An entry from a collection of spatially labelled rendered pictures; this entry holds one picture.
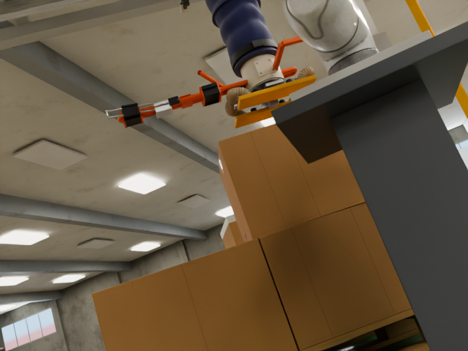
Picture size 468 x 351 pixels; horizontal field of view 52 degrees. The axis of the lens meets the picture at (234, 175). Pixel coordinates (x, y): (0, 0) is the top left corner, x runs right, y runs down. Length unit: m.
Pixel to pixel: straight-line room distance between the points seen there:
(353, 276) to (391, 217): 0.56
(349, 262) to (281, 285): 0.26
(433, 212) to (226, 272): 0.75
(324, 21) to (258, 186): 0.75
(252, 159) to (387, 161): 0.68
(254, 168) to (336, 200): 0.32
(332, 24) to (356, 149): 0.32
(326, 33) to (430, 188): 0.46
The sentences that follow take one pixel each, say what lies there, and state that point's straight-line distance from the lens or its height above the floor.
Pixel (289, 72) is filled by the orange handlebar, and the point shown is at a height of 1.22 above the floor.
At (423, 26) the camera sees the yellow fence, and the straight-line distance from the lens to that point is 3.10.
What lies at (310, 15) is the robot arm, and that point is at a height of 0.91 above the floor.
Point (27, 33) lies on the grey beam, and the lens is 4.66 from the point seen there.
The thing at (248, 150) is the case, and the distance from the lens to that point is 1.83.
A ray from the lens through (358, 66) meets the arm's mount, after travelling 1.32.
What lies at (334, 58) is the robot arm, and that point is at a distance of 1.44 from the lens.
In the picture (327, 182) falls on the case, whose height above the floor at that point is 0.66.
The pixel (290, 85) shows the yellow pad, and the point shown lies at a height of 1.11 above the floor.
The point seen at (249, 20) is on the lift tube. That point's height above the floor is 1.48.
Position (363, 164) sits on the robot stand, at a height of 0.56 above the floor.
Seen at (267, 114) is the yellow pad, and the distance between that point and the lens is 2.21.
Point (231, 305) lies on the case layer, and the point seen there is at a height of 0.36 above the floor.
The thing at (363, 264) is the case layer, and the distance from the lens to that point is 1.79.
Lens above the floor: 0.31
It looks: 16 degrees up
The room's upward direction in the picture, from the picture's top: 20 degrees counter-clockwise
